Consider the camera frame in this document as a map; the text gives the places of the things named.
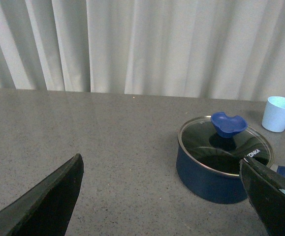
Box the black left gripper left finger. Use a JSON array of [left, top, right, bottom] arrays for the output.
[[0, 154, 84, 236]]

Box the white curtain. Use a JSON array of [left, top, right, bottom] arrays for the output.
[[0, 0, 285, 101]]

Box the light blue cup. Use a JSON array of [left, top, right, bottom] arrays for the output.
[[262, 96, 285, 133]]

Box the dark blue saucepan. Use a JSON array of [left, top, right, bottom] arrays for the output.
[[176, 116, 285, 205]]

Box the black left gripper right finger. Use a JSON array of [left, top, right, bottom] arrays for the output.
[[240, 157, 285, 236]]

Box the glass lid with blue knob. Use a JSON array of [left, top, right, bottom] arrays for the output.
[[178, 116, 274, 177]]

